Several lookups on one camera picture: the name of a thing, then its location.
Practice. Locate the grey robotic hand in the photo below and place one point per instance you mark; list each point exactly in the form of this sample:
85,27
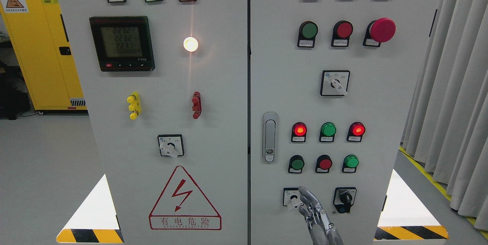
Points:
321,229

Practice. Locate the silver door handle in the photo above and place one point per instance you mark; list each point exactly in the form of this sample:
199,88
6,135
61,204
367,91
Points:
270,120

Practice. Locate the right cabinet door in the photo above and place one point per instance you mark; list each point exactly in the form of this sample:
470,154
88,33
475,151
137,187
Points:
286,80

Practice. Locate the cabinet door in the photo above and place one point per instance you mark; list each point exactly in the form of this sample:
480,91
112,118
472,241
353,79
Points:
215,144
286,80

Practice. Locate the left cabinet door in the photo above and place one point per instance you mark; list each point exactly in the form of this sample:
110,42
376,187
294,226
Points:
215,144

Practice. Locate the red push button lower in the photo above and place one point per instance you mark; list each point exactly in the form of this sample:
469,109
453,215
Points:
323,164

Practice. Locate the red push button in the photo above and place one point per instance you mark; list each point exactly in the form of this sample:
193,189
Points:
341,34
323,164

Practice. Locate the green push button lower right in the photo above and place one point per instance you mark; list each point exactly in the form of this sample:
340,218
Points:
350,164

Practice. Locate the green indicator middle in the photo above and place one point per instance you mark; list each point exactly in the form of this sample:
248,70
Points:
327,132

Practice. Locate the red lit indicator left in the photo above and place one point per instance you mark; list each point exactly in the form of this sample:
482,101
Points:
298,133

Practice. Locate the red lit indicator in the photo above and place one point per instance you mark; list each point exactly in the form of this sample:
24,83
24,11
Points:
298,133
356,132

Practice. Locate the red lit indicator right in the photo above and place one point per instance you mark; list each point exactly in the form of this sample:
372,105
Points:
356,132

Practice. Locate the red electric hazard sign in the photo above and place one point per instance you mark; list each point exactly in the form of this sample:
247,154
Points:
182,205

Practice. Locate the grey curtain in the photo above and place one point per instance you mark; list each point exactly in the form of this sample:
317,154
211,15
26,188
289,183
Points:
447,123

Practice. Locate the red terminal connector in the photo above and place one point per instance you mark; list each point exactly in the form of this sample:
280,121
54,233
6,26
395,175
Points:
197,105

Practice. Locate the green push button upper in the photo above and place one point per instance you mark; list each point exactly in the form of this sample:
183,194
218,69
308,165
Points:
307,35

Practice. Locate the red push button upper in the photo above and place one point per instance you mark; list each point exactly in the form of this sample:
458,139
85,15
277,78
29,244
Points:
341,34

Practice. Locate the red emergency stop button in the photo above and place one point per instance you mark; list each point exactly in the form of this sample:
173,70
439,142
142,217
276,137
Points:
379,31

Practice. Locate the white indicator light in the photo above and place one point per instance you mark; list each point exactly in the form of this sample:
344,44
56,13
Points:
190,44

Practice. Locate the yellow terminal connector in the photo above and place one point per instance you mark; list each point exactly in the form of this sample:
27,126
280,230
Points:
134,105

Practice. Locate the black digital power meter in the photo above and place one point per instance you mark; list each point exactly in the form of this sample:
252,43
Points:
122,43

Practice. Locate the yellow safety cabinet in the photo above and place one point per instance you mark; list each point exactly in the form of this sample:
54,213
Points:
42,47

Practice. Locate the black key switch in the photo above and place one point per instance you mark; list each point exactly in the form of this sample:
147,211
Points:
344,198

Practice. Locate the lower white rotary switch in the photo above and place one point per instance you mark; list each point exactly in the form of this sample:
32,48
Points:
291,198

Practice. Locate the upper right rotary switch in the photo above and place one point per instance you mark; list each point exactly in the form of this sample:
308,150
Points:
334,83

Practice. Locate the left rotary selector switch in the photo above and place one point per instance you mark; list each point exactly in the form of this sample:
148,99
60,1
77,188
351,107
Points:
171,145

